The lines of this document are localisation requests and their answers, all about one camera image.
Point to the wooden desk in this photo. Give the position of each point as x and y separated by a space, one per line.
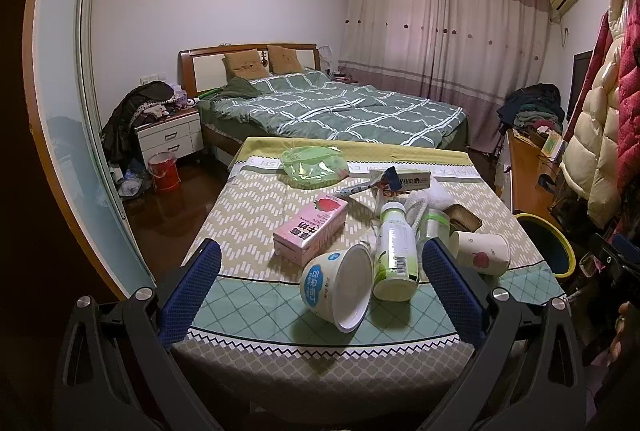
527 164

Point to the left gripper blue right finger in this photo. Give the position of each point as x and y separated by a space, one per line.
461 305

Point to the clear jar green tape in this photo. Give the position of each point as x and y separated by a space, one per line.
433 224

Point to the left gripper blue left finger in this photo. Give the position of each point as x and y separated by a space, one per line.
182 294

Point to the paper cup with strawberry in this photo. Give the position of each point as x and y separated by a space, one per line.
485 253

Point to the pink strawberry milk carton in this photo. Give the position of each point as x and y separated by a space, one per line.
307 234

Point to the sliding wardrobe door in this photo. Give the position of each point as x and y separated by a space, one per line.
65 125

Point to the brown plastic tray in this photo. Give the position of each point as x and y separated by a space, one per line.
462 219

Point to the green plastic bag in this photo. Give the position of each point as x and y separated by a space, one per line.
311 167

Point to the clothes pile on desk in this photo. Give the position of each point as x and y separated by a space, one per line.
530 106

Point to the white tissue paper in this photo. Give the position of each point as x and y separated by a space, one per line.
419 201

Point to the cream puffer jacket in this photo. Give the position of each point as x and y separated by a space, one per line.
589 162

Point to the blue white wrapper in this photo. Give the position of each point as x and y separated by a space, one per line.
384 180

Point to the yellow rimmed blue trash bin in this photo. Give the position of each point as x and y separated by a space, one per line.
551 244

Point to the brown pillow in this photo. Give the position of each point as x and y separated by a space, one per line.
245 64
283 60

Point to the dark clothes pile on cabinet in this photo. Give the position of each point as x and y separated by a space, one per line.
145 103

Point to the patterned beige green tablecloth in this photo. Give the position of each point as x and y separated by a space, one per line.
309 342

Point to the red bucket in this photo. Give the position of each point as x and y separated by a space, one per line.
164 172

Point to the right brown pillow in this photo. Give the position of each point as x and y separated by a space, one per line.
283 60

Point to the pink striped curtain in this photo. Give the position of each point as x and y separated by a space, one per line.
467 53

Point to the pale green cardboard box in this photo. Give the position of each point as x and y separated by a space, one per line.
412 180

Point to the white green drink bottle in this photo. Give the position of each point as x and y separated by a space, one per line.
396 272

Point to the white bedside cabinet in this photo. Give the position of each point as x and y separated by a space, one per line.
180 134

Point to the left brown pillow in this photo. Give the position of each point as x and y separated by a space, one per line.
245 64

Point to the green checked duvet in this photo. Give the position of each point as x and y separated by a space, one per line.
310 105

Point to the black television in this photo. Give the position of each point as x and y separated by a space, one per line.
581 63

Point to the person's hand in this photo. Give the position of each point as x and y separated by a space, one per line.
626 341

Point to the wooden bed with headboard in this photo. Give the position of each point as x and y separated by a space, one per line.
202 70

